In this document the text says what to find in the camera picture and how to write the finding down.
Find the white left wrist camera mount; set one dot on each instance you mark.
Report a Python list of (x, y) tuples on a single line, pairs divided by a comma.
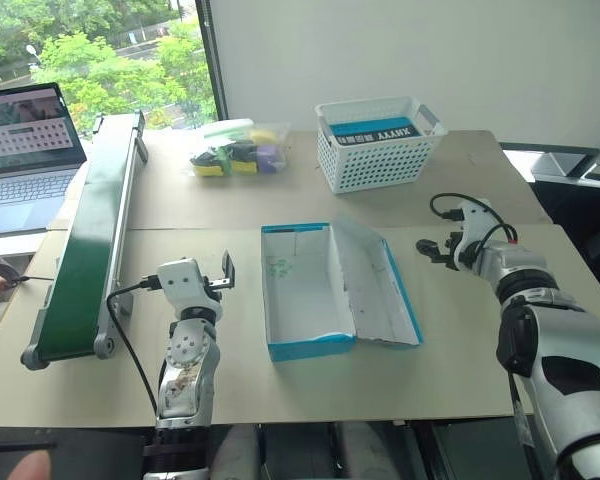
[(182, 282)]

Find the black window frame post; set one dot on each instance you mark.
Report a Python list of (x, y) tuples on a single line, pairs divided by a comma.
[(212, 60)]

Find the blue box with black label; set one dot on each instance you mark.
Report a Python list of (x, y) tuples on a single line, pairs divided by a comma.
[(375, 131)]

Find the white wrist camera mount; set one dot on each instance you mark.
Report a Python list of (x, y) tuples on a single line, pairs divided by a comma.
[(472, 220), (182, 282)]

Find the blue white box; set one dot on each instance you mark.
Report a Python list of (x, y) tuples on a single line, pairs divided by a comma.
[(305, 300)]

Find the clear bag of colourful items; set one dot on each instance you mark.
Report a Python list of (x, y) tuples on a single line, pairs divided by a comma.
[(240, 150)]

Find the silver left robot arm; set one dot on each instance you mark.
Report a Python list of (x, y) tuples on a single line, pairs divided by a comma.
[(187, 350)]

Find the silver open laptop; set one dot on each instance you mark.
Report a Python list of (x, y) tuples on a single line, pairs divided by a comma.
[(20, 165)]

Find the black desk with metal bar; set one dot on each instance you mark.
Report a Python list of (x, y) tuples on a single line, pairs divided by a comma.
[(575, 200)]

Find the gray rounded shape under table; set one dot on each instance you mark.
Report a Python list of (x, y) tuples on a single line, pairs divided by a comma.
[(235, 455)]

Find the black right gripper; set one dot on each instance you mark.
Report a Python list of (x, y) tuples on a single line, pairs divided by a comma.
[(452, 252)]

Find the pink blurred rounded shape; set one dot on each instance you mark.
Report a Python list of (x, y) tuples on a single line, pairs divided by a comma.
[(30, 467)]

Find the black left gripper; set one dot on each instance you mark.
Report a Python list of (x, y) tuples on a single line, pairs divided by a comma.
[(215, 292)]

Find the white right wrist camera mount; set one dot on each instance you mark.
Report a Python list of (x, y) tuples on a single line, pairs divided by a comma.
[(472, 220)]

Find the white perforated plastic basket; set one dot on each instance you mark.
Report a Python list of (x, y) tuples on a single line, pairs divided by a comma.
[(375, 160)]

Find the green conveyor belt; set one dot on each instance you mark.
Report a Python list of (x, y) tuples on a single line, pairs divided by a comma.
[(87, 235)]

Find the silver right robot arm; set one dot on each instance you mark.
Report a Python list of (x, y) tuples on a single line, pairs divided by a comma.
[(555, 340)]

